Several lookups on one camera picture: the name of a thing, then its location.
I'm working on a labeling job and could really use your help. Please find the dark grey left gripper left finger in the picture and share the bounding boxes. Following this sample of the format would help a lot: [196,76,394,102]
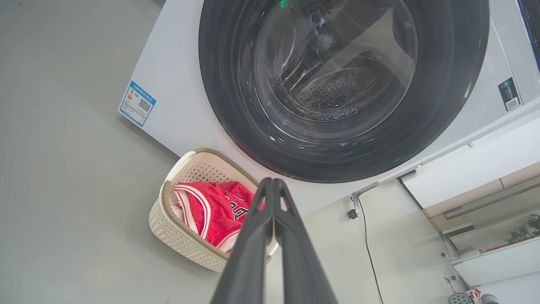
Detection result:
[210,177,275,304]

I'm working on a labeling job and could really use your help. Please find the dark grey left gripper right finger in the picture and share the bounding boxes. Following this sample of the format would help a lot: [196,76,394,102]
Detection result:
[272,178,338,304]

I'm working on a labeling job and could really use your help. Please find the red basketball jersey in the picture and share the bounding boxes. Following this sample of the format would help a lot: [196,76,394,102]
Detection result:
[173,181,266,254]

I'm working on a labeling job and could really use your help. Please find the black round glass washer door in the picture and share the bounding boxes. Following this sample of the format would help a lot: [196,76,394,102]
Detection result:
[198,0,490,184]

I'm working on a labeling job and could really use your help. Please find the cream perforated laundry basket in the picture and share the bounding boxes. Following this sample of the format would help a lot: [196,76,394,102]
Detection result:
[148,148,279,273]

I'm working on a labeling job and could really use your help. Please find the white front-load washing machine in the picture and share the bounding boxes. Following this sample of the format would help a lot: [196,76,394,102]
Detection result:
[118,0,540,217]

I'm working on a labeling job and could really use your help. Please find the metal stand leg with castor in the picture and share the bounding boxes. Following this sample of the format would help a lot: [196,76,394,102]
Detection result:
[348,169,419,220]

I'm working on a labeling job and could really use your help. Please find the blue energy label sticker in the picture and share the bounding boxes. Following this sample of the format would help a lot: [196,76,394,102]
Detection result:
[118,80,157,128]

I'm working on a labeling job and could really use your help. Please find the white flat panel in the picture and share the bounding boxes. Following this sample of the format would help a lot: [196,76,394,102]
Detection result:
[400,119,540,208]

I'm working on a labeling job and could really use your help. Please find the white shelf board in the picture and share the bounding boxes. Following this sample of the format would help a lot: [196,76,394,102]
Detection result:
[449,236,540,288]

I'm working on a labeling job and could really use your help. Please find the green potted plant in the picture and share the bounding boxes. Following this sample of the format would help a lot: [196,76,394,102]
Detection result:
[505,214,540,246]

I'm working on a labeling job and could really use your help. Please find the black QR code sticker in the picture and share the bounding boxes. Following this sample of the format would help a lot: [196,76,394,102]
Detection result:
[497,77,523,112]

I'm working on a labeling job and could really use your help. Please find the black floor cable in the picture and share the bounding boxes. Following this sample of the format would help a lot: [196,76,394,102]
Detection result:
[357,198,385,304]

